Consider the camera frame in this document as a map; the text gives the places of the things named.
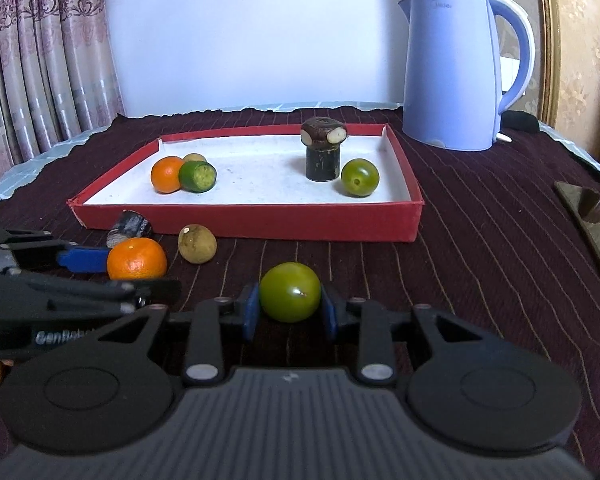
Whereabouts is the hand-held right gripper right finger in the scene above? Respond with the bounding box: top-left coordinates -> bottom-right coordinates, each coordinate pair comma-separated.
320,285 -> 486,386

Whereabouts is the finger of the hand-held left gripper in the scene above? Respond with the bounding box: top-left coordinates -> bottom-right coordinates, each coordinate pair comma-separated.
0,273 -> 182,320
0,225 -> 110,274

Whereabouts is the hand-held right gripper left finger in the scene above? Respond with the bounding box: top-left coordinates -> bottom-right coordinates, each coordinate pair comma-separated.
97,284 -> 261,386

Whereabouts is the orange tangerine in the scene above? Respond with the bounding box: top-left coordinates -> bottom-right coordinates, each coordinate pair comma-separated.
150,156 -> 187,195
107,237 -> 168,281

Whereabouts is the red cardboard tray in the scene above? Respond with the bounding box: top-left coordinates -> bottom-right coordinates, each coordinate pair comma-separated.
66,122 -> 425,243

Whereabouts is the green cucumber piece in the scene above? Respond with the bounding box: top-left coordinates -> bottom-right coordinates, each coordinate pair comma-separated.
178,160 -> 218,194

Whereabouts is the dark sugarcane piece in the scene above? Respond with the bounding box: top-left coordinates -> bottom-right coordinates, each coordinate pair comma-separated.
306,144 -> 342,182
106,210 -> 153,249
300,116 -> 348,150

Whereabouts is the dark striped tablecloth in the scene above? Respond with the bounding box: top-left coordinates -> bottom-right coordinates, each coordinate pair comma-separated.
0,105 -> 600,461

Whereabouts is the pink patterned curtain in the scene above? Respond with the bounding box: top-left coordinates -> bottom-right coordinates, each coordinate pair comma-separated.
0,0 -> 126,196

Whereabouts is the blue electric kettle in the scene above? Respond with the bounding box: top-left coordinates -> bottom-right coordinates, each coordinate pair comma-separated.
397,0 -> 537,152

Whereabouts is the dark smartphone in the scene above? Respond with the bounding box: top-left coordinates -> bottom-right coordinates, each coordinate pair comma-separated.
554,180 -> 600,287

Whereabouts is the gold framed mirror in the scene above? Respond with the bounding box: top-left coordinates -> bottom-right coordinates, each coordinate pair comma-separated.
407,0 -> 561,126

